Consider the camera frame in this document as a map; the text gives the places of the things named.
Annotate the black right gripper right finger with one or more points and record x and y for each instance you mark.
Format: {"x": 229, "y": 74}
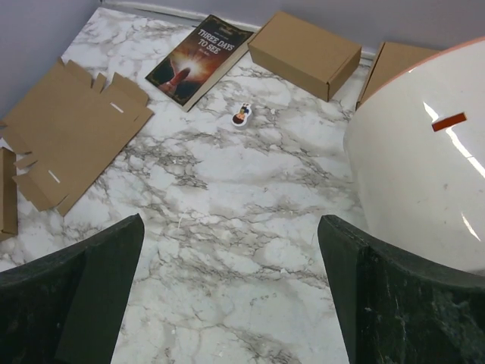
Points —
{"x": 396, "y": 307}

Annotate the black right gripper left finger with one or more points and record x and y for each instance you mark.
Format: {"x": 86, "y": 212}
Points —
{"x": 68, "y": 306}

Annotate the cardboard box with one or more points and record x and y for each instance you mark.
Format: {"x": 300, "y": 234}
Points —
{"x": 392, "y": 59}
{"x": 308, "y": 56}
{"x": 8, "y": 197}
{"x": 68, "y": 129}

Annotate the white cylindrical drum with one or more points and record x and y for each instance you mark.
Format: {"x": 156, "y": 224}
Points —
{"x": 416, "y": 151}

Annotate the small cartoon figure eraser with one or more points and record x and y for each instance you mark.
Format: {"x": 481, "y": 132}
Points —
{"x": 241, "y": 118}

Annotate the Three Days To See book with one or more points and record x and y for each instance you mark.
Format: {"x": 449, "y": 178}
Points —
{"x": 199, "y": 61}

